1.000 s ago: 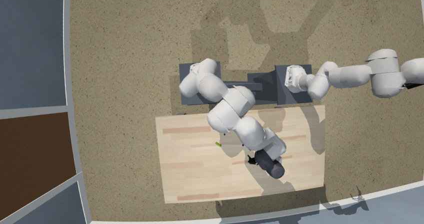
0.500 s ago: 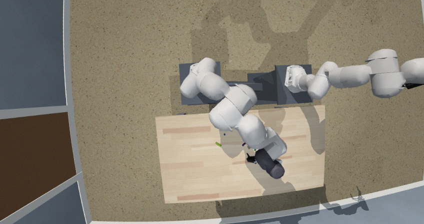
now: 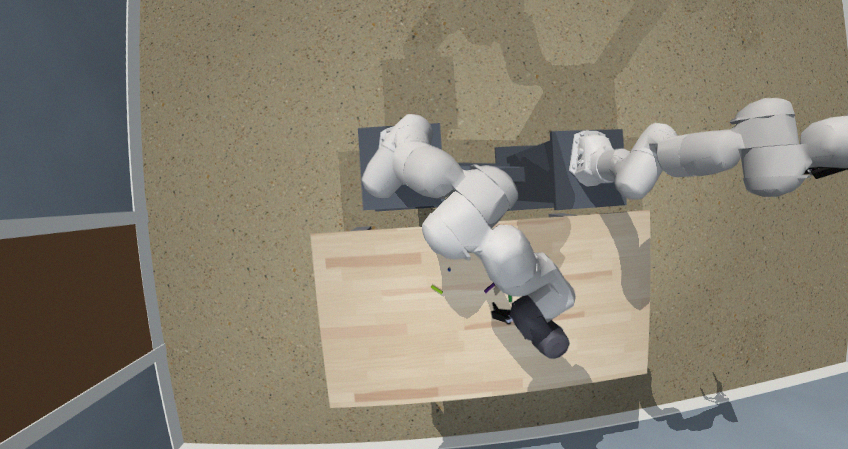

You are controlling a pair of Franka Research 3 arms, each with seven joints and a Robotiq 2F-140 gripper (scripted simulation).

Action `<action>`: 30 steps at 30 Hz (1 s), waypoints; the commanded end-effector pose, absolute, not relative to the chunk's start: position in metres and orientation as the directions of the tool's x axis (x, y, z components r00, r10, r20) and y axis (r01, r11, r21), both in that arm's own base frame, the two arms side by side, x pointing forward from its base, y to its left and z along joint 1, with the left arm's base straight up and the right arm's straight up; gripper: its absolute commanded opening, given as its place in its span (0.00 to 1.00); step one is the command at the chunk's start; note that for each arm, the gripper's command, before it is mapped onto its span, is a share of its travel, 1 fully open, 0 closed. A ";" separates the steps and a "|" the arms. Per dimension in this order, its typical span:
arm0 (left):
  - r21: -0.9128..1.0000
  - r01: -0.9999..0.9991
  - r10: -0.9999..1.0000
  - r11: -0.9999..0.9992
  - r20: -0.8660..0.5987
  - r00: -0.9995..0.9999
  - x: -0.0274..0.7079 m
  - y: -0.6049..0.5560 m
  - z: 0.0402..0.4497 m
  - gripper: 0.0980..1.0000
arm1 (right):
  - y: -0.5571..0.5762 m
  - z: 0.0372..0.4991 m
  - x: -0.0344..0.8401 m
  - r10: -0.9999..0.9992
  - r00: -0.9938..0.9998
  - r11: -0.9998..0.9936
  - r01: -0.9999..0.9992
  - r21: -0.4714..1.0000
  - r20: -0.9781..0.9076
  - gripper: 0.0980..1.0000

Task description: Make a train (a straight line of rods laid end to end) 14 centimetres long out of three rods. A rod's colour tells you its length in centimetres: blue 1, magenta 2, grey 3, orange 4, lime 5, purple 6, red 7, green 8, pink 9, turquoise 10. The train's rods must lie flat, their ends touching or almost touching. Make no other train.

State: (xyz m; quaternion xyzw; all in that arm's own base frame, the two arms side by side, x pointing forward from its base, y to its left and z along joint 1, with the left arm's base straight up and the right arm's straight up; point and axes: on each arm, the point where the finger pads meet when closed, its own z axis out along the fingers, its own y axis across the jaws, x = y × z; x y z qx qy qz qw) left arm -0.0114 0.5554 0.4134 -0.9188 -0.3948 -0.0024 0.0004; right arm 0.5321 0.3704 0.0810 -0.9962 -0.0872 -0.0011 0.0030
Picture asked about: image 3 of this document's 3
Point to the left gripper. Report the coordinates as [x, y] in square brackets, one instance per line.
[819, 172]

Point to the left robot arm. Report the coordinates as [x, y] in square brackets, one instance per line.
[773, 161]

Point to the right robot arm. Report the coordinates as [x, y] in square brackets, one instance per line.
[477, 200]

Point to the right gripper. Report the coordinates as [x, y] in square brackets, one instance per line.
[500, 316]

